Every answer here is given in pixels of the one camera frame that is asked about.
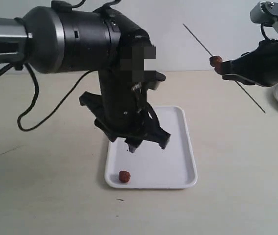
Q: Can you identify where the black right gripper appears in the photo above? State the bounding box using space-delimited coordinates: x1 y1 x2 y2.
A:
221 39 278 86

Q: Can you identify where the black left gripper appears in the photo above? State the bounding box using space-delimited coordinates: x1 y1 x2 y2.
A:
79 70 171 153

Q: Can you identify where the red meat chunk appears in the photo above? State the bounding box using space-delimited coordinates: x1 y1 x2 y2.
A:
118 170 131 184
214 66 223 75
209 55 223 68

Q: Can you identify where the thin metal skewer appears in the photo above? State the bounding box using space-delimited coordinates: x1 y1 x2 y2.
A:
182 23 266 114

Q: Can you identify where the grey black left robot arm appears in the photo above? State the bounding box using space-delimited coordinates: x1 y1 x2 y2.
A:
0 0 170 152

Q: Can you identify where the white rectangular plastic tray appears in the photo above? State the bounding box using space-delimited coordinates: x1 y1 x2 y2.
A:
104 106 198 189

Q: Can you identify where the black right camera cable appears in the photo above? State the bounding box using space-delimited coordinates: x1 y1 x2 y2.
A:
260 22 278 42

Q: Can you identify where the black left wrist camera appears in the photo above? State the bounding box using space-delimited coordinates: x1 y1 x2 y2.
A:
145 70 166 91

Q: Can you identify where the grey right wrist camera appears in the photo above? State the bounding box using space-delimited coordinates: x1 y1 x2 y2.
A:
250 1 278 33

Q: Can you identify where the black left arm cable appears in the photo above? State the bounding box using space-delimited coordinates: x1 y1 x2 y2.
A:
0 0 122 132

